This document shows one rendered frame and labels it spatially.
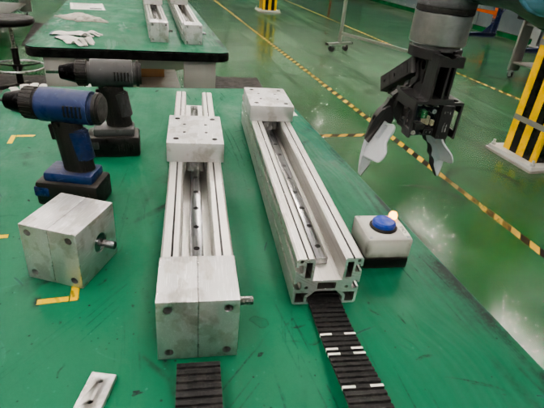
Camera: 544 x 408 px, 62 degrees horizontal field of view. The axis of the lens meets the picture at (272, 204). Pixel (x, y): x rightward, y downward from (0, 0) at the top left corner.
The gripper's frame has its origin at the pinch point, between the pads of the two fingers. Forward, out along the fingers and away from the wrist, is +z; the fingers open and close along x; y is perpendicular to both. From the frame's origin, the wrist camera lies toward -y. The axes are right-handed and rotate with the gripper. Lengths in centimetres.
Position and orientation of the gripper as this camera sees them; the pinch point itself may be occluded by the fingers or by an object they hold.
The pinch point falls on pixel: (397, 171)
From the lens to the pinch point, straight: 76.0
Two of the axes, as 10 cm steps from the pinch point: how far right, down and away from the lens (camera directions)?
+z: -0.9, 8.6, 5.0
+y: 1.5, 5.0, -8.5
